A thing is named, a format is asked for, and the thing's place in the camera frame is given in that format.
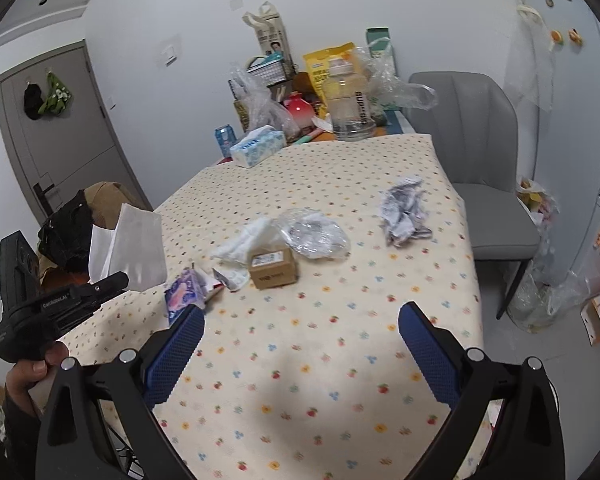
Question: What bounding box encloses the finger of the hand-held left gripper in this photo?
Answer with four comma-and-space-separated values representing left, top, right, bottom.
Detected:
72, 271, 130, 312

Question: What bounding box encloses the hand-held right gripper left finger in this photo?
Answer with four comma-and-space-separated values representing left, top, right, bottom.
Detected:
35, 304, 206, 480

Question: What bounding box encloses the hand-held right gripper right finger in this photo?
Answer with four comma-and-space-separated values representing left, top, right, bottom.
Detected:
397, 301, 566, 480

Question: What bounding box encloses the white paper bag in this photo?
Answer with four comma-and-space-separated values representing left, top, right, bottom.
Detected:
87, 203, 163, 292

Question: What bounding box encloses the purple plastic wrapper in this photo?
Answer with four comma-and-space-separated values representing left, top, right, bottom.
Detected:
163, 267, 207, 327

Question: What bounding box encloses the white plastic wrapper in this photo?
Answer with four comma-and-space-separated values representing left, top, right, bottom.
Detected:
211, 265, 252, 292

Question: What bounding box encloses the small cardboard box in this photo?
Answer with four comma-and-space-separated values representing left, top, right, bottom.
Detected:
248, 247, 299, 290

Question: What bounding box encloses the white tissue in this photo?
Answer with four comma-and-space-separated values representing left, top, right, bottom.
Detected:
211, 215, 282, 267

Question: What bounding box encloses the printed paper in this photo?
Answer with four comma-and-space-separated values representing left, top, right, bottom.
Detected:
380, 176, 434, 249

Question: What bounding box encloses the crushed clear plastic bottle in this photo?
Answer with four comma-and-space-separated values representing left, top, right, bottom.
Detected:
279, 207, 349, 259

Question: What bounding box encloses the person's left forearm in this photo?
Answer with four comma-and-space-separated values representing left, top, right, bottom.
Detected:
0, 385, 43, 466

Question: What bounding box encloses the person's left hand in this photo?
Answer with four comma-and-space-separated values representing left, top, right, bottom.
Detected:
5, 340, 68, 413

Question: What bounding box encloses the black bag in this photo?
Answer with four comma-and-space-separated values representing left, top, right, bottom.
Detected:
37, 192, 99, 279

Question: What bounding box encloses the brown bag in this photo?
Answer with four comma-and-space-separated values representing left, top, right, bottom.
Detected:
82, 181, 147, 232

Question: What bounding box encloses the floral tablecloth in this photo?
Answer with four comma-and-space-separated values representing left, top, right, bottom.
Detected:
55, 132, 493, 480

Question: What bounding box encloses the clear bag of bottles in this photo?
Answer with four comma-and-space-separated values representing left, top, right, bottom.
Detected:
505, 252, 592, 334

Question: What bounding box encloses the grey door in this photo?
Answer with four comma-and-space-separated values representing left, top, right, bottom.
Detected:
0, 39, 154, 228

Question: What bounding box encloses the plastic bag with yellow contents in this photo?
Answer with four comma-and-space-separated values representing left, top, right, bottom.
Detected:
516, 176, 557, 227

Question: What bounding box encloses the grey upholstered chair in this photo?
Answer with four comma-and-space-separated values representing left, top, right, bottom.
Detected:
407, 71, 539, 321

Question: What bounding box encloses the blue drink can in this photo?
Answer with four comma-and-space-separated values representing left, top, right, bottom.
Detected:
214, 124, 239, 159

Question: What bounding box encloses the black hanging hat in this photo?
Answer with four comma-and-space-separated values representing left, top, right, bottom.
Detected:
22, 82, 45, 121

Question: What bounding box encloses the green hanging cloth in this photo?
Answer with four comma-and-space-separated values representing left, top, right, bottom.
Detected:
37, 71, 74, 116

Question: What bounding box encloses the blue white tissue box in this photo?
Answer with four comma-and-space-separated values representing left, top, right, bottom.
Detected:
229, 125, 287, 169

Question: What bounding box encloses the clear plastic bag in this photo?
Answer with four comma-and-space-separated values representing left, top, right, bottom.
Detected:
229, 64, 302, 137
355, 47, 439, 112

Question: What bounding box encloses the pink green slim packet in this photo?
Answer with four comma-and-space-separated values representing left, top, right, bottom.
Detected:
295, 127, 334, 144

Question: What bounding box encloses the large clear water bottle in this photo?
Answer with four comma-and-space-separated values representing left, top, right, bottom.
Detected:
324, 55, 377, 142

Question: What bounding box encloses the pale blue refrigerator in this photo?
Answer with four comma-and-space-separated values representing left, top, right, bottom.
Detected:
507, 0, 600, 288

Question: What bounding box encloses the yellow snack bag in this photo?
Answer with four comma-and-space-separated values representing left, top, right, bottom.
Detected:
302, 42, 356, 107

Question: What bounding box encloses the white mesh bag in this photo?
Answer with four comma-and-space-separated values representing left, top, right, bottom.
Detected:
504, 4, 557, 113

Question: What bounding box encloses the green white carton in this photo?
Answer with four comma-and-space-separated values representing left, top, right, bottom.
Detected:
365, 26, 397, 77

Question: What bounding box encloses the door handle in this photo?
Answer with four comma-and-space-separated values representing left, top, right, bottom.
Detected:
32, 182, 57, 217

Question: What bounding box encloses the white wall switch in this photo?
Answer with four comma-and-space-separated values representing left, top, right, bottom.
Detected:
157, 34, 184, 68

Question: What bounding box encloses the black wire basket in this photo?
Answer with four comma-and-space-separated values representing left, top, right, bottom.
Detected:
246, 55, 289, 87

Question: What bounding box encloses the paper carton with handles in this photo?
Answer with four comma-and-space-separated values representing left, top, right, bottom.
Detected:
243, 4, 292, 61

